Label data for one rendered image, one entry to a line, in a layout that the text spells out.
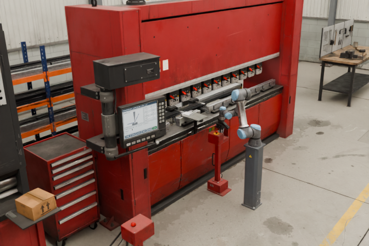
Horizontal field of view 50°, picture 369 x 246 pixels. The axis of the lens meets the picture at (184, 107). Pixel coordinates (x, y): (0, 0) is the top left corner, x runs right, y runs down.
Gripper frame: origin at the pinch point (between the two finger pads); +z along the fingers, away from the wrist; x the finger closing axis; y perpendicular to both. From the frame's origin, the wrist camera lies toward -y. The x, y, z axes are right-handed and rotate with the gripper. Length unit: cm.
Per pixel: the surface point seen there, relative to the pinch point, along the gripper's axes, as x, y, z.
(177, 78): 41, 39, -70
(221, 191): 10, -15, 69
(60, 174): 189, 50, -4
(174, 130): 50, 31, -11
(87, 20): 134, 74, -139
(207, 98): -46, 59, -18
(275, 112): -170, 16, 26
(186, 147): 39.0, 21.0, 11.8
